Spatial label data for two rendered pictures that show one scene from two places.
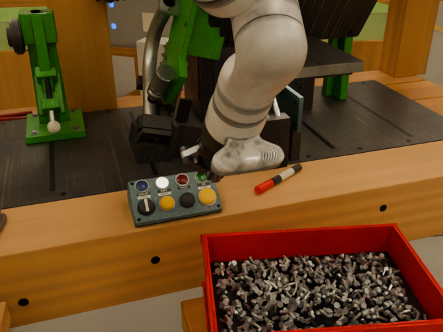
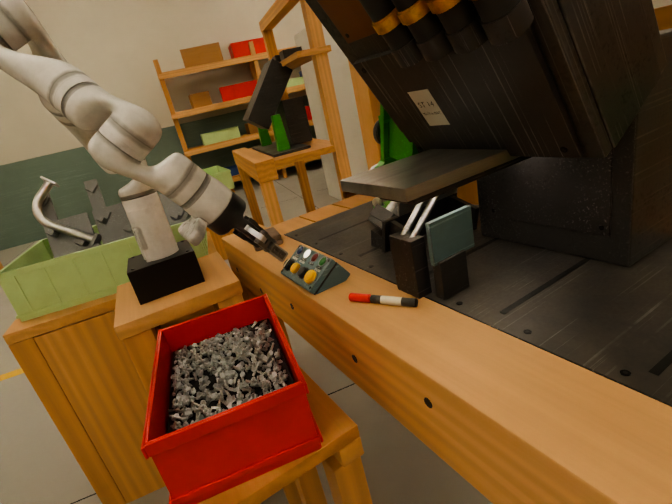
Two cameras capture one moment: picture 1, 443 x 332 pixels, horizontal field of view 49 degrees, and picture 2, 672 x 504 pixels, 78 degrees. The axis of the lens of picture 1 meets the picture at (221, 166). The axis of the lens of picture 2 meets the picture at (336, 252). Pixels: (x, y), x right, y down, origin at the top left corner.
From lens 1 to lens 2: 0.99 m
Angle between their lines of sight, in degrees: 73
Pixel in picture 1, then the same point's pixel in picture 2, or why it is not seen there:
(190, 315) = not seen: hidden behind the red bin
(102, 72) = not seen: hidden behind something
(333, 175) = (421, 329)
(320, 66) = (366, 185)
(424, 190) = (480, 428)
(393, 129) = (658, 348)
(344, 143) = (527, 317)
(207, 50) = (402, 154)
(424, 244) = not seen: outside the picture
